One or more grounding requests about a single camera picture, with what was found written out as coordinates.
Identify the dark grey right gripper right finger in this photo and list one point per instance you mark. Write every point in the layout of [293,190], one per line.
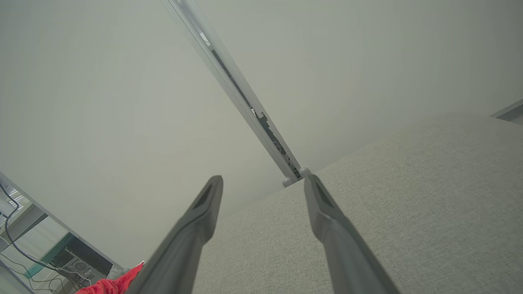
[343,253]

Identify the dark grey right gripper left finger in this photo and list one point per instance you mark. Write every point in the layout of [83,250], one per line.
[184,245]

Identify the red shorts with white stripe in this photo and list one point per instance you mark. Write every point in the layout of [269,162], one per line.
[110,286]

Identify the black computer tower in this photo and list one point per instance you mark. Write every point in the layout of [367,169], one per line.
[88,255]

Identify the teal edged shelf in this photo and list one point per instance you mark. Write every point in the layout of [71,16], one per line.
[49,255]

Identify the grey partition end frame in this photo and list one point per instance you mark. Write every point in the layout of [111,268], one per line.
[53,218]

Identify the grey partition joint post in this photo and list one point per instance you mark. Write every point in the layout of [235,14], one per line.
[241,98]

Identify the grey metal partition frame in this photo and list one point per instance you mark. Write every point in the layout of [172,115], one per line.
[510,112]

